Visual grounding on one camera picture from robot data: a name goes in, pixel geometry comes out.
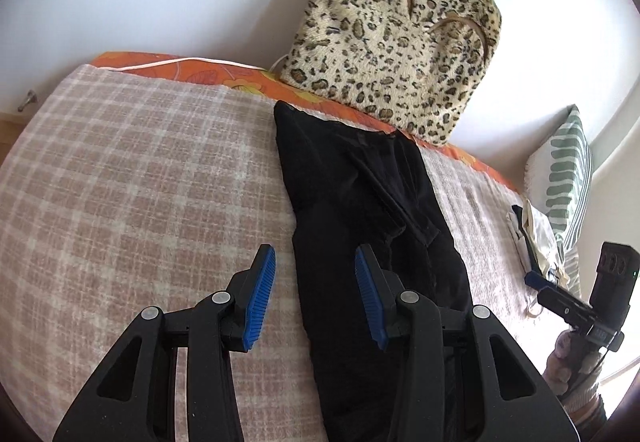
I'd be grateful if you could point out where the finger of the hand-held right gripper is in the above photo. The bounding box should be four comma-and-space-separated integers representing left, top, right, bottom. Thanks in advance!
524, 271, 601, 330

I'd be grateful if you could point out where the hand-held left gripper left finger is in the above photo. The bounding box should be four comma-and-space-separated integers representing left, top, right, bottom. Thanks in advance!
52, 244, 277, 442

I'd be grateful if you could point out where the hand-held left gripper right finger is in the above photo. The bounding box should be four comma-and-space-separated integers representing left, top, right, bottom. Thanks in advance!
353, 243, 581, 442

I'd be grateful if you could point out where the black t-shirt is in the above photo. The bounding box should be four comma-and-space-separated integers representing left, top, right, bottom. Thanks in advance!
273, 100, 473, 442

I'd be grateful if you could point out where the person's right hand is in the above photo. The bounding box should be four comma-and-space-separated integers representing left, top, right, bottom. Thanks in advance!
545, 329, 603, 395

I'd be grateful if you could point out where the cream fabric bag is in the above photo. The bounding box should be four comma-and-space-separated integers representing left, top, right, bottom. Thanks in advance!
505, 202, 573, 320

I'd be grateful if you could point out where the green striped white pillow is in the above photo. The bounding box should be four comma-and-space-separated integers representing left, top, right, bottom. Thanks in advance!
524, 104, 594, 293

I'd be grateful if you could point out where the pink checked blanket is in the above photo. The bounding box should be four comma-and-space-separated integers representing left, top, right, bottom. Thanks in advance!
0, 64, 581, 442

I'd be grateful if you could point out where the leopard print cushion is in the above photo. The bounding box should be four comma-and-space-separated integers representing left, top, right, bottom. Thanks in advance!
279, 0, 502, 147

